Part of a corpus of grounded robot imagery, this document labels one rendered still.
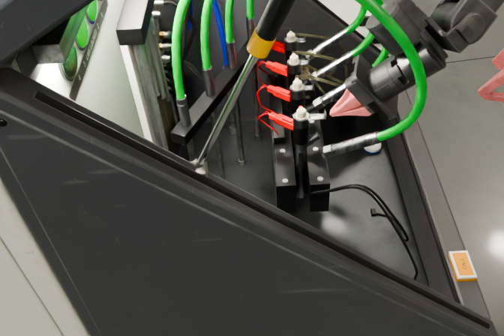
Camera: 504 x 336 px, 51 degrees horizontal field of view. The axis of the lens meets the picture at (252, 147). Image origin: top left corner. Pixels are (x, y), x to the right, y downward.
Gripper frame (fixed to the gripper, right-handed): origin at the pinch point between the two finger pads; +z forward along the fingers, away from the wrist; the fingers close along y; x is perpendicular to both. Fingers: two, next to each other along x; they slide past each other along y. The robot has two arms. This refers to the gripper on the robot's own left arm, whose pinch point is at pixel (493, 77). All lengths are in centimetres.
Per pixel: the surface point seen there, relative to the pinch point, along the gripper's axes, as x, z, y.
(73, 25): -38.1, 13.1, 24.2
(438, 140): 91, 132, -99
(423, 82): -2.6, 8.9, 0.0
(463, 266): 27.2, 21.8, 8.2
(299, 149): 0.3, 40.3, 2.5
